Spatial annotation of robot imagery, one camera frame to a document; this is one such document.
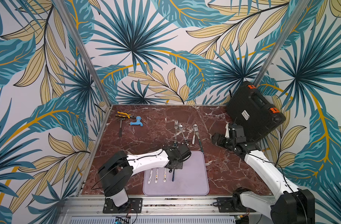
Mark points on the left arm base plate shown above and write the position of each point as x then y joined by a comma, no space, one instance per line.
134,205

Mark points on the yellow black pliers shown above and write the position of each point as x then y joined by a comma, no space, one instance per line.
125,115

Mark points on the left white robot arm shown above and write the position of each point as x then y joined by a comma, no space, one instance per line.
115,173

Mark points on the green circuit board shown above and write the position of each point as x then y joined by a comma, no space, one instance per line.
121,220

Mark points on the blue plastic faucet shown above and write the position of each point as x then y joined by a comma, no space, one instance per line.
138,122

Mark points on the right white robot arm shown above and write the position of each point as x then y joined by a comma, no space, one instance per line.
291,205

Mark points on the spoon with black-white handle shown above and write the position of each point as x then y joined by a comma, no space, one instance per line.
182,132

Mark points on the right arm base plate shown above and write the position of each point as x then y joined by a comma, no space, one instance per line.
229,204

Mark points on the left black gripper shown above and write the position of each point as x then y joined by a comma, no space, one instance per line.
180,166

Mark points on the black tool case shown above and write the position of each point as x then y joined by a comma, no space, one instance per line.
248,108

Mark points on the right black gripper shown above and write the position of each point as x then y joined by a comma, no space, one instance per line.
219,139

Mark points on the left aluminium corner post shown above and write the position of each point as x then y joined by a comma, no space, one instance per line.
67,19

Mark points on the ornate all-silver fork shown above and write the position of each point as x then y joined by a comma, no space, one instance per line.
176,126

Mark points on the aluminium front rail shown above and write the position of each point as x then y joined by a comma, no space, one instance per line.
156,210

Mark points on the lavender placemat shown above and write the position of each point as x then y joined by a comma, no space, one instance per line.
191,180

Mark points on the right aluminium corner post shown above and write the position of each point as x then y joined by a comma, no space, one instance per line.
289,26

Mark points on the black handled hammer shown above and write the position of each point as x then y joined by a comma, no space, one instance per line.
121,127

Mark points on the fork with green handle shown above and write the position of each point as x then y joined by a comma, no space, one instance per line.
199,139

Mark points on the aluminium corner post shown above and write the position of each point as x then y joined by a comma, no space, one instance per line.
289,26
67,19

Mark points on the fork with white Pochacco handle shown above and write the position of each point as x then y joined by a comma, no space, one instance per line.
150,176

